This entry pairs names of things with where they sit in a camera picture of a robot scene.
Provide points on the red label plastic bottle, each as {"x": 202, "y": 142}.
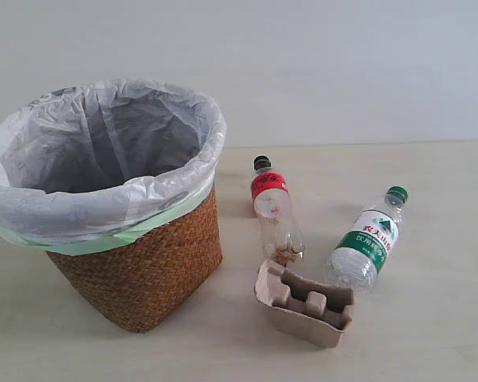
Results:
{"x": 282, "y": 240}

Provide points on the green label water bottle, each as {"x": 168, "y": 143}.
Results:
{"x": 363, "y": 250}

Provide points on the woven wicker waste basket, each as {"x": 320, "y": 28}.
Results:
{"x": 138, "y": 285}

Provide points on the white plastic bin liner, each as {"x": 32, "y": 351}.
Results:
{"x": 95, "y": 167}

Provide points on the brown pulp cardboard tray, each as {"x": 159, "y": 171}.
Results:
{"x": 311, "y": 311}

